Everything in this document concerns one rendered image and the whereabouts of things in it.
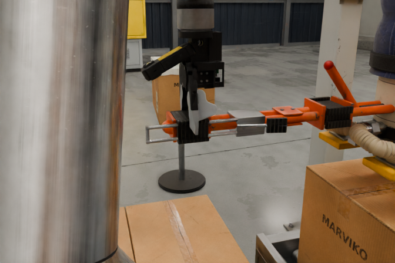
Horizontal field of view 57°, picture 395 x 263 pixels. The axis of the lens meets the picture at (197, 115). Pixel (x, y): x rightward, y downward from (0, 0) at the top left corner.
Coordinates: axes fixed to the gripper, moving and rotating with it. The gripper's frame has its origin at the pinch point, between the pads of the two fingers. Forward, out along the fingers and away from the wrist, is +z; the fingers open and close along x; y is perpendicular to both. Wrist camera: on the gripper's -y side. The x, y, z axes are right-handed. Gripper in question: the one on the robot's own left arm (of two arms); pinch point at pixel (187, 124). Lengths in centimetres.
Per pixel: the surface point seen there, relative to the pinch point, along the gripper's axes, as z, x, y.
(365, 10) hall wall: -7, 984, 809
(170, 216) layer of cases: 64, 66, 6
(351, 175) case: 24, 12, 53
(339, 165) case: 24, 18, 53
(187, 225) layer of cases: 64, 58, 12
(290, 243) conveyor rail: 61, 32, 45
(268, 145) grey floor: 117, 258, 143
